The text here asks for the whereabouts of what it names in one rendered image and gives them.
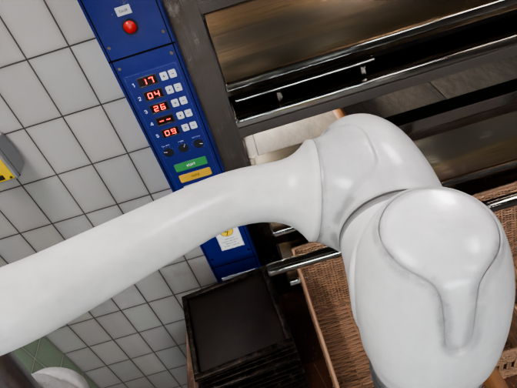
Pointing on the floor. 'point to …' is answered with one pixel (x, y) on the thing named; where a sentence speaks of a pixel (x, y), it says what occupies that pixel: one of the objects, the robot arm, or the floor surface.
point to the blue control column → (99, 12)
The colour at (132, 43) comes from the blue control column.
